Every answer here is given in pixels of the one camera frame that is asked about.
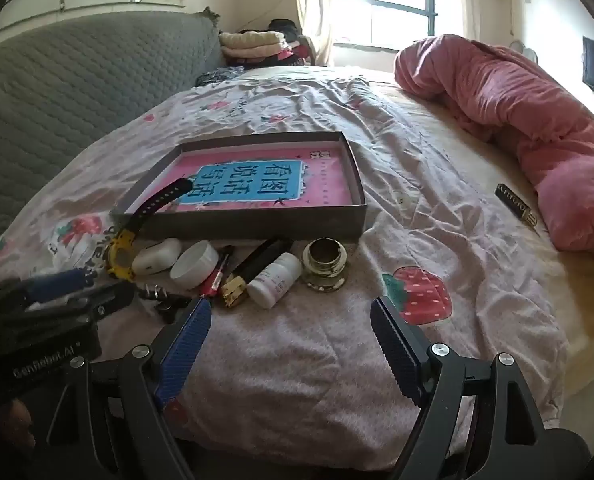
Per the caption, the white earbuds case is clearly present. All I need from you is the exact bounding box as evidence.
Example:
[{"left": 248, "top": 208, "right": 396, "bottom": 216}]
[{"left": 132, "top": 238, "right": 183, "bottom": 276}]

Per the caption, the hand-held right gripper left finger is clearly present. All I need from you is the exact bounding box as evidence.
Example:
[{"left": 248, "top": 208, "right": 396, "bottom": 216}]
[{"left": 42, "top": 297, "right": 214, "bottom": 480}]

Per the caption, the white pill bottle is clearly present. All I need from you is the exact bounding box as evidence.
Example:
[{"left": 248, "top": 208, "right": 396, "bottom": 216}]
[{"left": 247, "top": 252, "right": 303, "bottom": 309}]

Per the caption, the dark patterned cloth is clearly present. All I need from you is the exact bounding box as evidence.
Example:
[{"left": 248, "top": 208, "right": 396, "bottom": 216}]
[{"left": 197, "top": 66, "right": 245, "bottom": 86}]

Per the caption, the pink quilt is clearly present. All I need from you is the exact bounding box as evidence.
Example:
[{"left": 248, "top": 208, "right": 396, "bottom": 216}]
[{"left": 393, "top": 34, "right": 594, "bottom": 253}]

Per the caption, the cream folded blanket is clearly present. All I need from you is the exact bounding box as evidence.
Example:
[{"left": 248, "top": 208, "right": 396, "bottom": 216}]
[{"left": 219, "top": 31, "right": 288, "bottom": 61}]

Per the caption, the black tan pen case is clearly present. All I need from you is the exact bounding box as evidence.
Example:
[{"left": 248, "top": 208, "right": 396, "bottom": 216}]
[{"left": 221, "top": 236, "right": 293, "bottom": 309}]

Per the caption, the white round jar lid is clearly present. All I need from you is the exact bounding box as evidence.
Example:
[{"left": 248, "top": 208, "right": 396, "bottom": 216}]
[{"left": 169, "top": 241, "right": 220, "bottom": 290}]

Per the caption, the red and black lighter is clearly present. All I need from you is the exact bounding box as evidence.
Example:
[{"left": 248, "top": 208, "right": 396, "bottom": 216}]
[{"left": 199, "top": 245, "right": 235, "bottom": 298}]

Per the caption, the grey cardboard box tray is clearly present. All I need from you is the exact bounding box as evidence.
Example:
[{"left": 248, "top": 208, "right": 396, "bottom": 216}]
[{"left": 111, "top": 131, "right": 368, "bottom": 242}]

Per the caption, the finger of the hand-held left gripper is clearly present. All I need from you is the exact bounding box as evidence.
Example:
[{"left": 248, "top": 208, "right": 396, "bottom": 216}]
[
  {"left": 7, "top": 282, "right": 136, "bottom": 322},
  {"left": 0, "top": 267, "right": 90, "bottom": 311}
]

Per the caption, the black gold tube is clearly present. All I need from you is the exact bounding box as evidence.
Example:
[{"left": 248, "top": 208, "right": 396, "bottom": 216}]
[{"left": 494, "top": 183, "right": 538, "bottom": 228}]

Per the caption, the white standing fan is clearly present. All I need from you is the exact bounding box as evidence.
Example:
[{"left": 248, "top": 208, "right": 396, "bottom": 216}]
[{"left": 510, "top": 40, "right": 538, "bottom": 61}]

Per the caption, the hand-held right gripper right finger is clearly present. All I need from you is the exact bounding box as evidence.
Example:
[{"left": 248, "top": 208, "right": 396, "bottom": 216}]
[{"left": 369, "top": 296, "right": 554, "bottom": 480}]

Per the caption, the pink and blue book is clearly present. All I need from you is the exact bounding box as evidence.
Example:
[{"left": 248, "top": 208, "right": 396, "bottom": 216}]
[{"left": 169, "top": 147, "right": 355, "bottom": 209}]

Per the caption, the pile of dark clothes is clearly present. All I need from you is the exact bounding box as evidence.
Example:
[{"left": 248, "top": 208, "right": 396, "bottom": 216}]
[{"left": 269, "top": 19, "right": 318, "bottom": 66}]

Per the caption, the yellow and black wristwatch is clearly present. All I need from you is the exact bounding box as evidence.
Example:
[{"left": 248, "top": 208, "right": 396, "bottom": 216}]
[{"left": 106, "top": 177, "right": 193, "bottom": 281}]

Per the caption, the black hair clip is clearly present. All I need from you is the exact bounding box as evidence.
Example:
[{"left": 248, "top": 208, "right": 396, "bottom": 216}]
[{"left": 137, "top": 282, "right": 193, "bottom": 323}]

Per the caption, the grey quilted headboard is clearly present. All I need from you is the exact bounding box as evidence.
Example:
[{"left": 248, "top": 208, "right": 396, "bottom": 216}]
[{"left": 0, "top": 10, "right": 225, "bottom": 271}]

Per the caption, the cream bed sheet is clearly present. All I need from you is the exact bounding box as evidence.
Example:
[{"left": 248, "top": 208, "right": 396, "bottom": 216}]
[{"left": 247, "top": 65, "right": 594, "bottom": 391}]

